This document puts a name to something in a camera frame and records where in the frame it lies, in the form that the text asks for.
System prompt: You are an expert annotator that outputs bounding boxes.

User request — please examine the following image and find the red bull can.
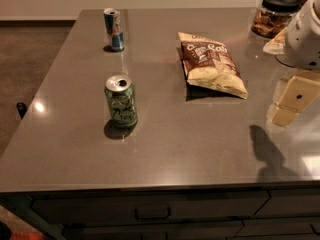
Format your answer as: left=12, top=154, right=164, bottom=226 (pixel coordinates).
left=103, top=8, right=124, bottom=52

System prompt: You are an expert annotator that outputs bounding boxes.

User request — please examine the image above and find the green soda can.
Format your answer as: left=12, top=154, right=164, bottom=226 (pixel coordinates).
left=105, top=75, right=138, bottom=128

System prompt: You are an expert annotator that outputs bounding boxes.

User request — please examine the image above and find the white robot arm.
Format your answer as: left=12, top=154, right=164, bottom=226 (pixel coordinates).
left=263, top=0, right=320, bottom=126

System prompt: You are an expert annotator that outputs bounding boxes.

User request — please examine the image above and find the brown chips bag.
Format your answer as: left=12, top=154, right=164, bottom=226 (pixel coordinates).
left=178, top=32, right=249, bottom=99

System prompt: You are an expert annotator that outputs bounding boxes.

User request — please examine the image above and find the glass jar with black lid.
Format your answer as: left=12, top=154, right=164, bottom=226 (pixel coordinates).
left=251, top=0, right=300, bottom=38

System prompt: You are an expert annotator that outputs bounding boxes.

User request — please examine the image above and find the black knob at table side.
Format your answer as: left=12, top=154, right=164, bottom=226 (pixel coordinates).
left=16, top=102, right=27, bottom=118

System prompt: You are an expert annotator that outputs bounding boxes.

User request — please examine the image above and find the black drawer handle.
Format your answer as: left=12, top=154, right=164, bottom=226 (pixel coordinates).
left=134, top=208, right=172, bottom=222

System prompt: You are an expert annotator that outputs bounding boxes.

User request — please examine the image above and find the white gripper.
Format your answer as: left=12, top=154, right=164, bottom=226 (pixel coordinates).
left=267, top=34, right=320, bottom=127

